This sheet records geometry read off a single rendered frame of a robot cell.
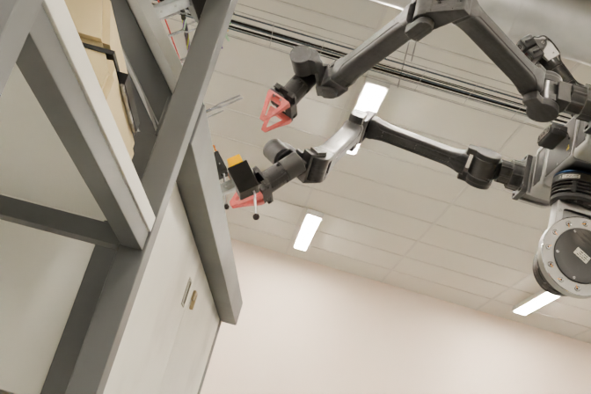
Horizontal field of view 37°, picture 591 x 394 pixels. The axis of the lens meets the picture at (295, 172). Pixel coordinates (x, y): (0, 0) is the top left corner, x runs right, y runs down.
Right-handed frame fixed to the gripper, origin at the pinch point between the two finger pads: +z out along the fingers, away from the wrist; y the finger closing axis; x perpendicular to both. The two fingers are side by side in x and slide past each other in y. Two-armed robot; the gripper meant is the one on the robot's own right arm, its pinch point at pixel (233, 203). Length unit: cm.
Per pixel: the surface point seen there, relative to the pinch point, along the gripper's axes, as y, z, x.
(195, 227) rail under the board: 47, 16, 21
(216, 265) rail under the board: 24.9, 14.7, 20.6
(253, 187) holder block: 30.9, 0.0, 13.2
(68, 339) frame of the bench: 84, 42, 41
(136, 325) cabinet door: 62, 34, 36
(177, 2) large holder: 73, 0, -5
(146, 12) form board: 88, 8, 6
